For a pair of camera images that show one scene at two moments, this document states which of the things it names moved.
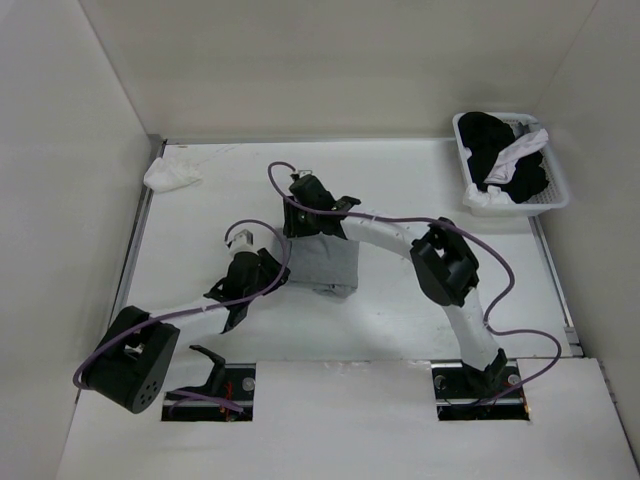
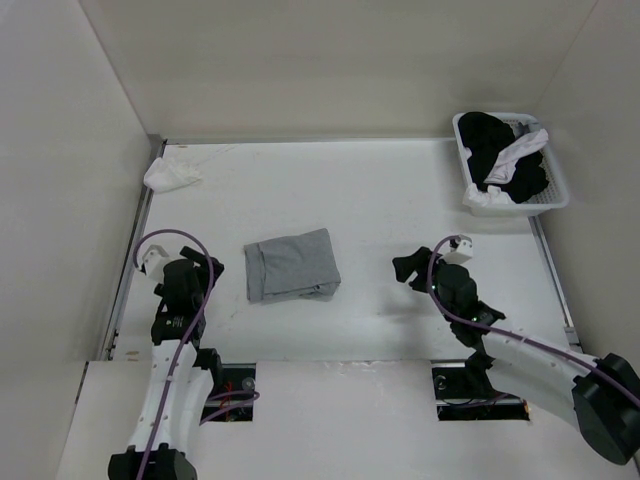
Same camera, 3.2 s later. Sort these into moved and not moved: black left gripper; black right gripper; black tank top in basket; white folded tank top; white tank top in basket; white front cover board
Moved: black right gripper; black left gripper
Not moved: white folded tank top; white front cover board; white tank top in basket; black tank top in basket
